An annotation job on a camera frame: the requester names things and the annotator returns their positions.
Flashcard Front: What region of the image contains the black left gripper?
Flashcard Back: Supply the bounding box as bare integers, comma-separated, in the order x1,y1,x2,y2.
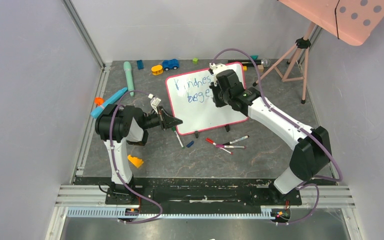
141,105,182,130

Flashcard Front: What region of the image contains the pink framed whiteboard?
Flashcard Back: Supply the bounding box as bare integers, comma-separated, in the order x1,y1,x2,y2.
165,68,248,136

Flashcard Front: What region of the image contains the blue marker cap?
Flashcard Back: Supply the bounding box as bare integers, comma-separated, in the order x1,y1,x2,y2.
186,140,194,148

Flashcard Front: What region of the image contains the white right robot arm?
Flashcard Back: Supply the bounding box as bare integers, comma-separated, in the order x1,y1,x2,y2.
209,66,331,204

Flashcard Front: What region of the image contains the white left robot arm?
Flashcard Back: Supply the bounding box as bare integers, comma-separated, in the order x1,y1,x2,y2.
95,104,183,204

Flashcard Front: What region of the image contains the green capped marker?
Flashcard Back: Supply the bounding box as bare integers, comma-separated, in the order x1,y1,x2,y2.
171,126,185,149

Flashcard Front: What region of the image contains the wooden cube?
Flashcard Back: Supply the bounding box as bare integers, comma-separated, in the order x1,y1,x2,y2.
257,65,265,73

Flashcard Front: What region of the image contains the red capped marker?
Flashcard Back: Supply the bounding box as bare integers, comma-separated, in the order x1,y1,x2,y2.
205,138,233,155

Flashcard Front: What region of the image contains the black capped marker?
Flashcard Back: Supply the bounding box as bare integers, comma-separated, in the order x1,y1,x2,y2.
223,135,250,146

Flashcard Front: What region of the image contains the orange wedge block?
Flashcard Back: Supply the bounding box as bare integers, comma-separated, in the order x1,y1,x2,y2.
127,154,144,169

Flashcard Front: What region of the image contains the yellow oval toy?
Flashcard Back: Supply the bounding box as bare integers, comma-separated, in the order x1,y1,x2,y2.
151,64,164,76

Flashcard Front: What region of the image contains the purple capped marker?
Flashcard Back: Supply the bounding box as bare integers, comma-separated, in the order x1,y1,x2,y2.
219,144,246,149

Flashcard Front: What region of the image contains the blue toy car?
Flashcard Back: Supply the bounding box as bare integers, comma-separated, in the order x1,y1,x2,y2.
162,58,180,71

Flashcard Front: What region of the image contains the dark blue block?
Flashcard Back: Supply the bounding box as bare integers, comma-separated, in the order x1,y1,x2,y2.
136,60,144,70

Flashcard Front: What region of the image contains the teal toy microphone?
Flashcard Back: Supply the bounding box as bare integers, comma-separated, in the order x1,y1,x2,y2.
123,61,135,97

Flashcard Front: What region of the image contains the pink tripod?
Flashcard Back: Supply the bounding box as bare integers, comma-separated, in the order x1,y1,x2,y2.
252,21,316,104

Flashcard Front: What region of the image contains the large light blue marker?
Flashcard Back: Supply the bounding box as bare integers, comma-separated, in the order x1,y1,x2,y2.
90,87,128,119

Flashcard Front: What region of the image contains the small orange toy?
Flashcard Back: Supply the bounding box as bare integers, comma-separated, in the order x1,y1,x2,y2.
94,97,105,107

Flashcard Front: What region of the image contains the pink perforated panel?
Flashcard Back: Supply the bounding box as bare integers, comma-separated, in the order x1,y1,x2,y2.
280,0,384,46

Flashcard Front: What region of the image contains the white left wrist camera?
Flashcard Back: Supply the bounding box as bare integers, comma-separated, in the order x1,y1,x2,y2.
148,93,161,113

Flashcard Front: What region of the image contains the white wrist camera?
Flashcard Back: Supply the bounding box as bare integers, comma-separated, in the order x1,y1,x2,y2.
148,93,161,113
208,63,229,81

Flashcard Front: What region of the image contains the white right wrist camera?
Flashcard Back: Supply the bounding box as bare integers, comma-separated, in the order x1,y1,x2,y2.
208,63,229,81

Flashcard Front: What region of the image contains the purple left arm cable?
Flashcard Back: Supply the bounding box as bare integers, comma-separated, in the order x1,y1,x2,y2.
109,90,163,225

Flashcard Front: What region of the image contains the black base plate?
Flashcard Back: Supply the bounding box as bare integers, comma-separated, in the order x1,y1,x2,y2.
105,177,302,215

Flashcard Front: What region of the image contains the white toothed cable rail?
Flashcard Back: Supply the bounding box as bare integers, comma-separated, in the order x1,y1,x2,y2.
66,206,275,220

